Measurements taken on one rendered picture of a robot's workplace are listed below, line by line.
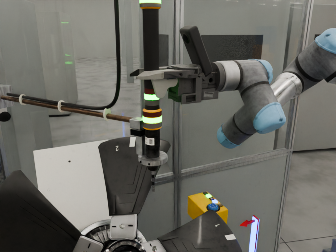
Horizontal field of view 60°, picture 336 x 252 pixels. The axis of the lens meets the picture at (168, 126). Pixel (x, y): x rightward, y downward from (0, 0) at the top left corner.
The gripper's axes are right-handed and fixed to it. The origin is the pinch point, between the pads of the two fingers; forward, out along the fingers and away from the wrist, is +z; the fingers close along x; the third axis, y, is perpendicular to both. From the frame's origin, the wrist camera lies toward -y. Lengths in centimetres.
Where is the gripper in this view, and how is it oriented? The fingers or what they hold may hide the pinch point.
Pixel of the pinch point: (139, 72)
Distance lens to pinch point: 63.8
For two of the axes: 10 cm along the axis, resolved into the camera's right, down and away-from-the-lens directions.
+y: 0.0, 9.5, 3.0
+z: -9.0, 1.3, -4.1
